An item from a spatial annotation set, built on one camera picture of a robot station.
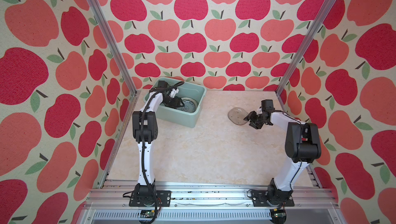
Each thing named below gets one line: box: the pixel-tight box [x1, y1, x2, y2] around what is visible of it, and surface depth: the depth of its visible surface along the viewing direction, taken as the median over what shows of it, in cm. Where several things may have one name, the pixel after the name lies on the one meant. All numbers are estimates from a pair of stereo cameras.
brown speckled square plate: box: [227, 106, 249, 126], surface depth 109 cm
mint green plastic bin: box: [143, 77, 207, 128], surface depth 96 cm
